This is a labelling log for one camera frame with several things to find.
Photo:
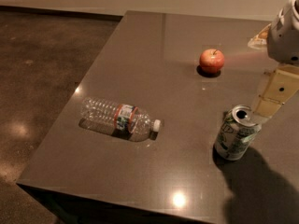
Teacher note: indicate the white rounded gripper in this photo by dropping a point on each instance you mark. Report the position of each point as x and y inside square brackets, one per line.
[285, 36]

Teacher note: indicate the green white 7up can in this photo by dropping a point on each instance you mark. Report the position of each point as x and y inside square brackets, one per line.
[237, 132]

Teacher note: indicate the red apple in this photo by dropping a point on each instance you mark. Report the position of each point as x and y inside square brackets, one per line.
[211, 61]

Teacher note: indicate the clear plastic water bottle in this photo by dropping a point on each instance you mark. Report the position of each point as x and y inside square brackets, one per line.
[120, 120]

